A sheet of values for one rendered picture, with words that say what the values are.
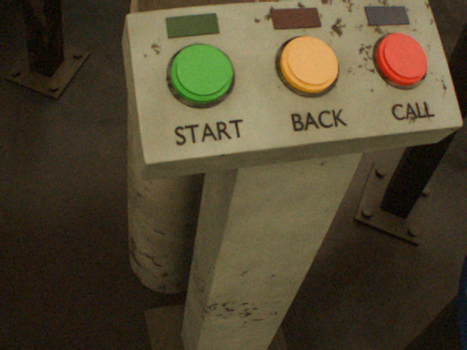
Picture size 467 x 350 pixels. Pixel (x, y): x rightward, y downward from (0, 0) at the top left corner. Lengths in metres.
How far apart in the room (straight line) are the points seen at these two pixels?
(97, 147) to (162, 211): 0.36
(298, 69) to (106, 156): 0.72
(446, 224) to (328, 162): 0.69
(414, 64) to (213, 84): 0.15
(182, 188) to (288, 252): 0.18
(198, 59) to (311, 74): 0.08
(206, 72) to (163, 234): 0.44
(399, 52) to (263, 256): 0.24
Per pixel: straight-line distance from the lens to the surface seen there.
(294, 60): 0.49
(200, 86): 0.47
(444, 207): 1.23
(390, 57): 0.51
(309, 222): 0.62
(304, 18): 0.51
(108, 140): 1.18
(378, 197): 1.18
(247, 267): 0.67
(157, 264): 0.97
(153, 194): 0.82
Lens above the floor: 0.96
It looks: 56 degrees down
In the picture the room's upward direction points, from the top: 11 degrees clockwise
